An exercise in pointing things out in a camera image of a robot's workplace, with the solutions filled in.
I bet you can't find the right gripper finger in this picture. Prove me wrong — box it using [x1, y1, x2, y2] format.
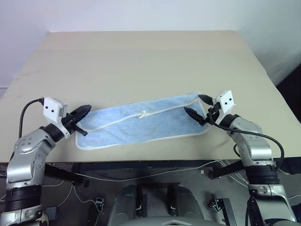
[183, 106, 209, 126]
[198, 94, 214, 106]

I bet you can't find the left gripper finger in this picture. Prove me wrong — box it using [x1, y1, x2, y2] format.
[74, 126, 88, 137]
[70, 105, 93, 123]

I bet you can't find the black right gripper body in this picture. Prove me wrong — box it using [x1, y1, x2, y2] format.
[206, 103, 222, 122]

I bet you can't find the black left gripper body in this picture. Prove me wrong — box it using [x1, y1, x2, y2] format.
[61, 111, 82, 136]

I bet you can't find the light blue cloth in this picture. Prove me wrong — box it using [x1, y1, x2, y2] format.
[75, 91, 211, 151]

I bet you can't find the metal floor caster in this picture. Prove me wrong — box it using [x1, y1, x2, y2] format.
[95, 197, 105, 213]
[211, 199, 223, 214]

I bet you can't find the grey rounded cover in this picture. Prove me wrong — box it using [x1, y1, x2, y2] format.
[166, 183, 206, 226]
[108, 185, 147, 226]

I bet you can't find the small grey box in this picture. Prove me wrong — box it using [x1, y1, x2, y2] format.
[46, 206, 57, 219]

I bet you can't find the black floor bar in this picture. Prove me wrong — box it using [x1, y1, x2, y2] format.
[220, 198, 238, 226]

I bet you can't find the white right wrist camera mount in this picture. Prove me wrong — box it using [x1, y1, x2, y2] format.
[213, 90, 237, 125]

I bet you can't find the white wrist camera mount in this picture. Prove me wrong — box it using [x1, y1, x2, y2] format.
[43, 97, 71, 139]
[213, 90, 237, 125]

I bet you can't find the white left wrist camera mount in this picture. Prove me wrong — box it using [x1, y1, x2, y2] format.
[43, 97, 71, 139]

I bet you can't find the black table frame brace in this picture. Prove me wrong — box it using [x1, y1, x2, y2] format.
[208, 160, 247, 180]
[43, 163, 85, 187]

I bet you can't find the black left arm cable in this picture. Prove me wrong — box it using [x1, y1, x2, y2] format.
[19, 98, 46, 138]

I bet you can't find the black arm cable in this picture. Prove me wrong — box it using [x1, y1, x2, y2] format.
[19, 98, 46, 138]
[206, 107, 285, 172]

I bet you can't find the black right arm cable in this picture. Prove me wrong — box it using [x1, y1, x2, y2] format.
[206, 107, 285, 172]

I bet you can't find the thin white cable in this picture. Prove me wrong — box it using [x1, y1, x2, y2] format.
[67, 159, 228, 182]

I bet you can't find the black table frame beam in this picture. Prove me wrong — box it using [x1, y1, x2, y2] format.
[72, 160, 245, 176]

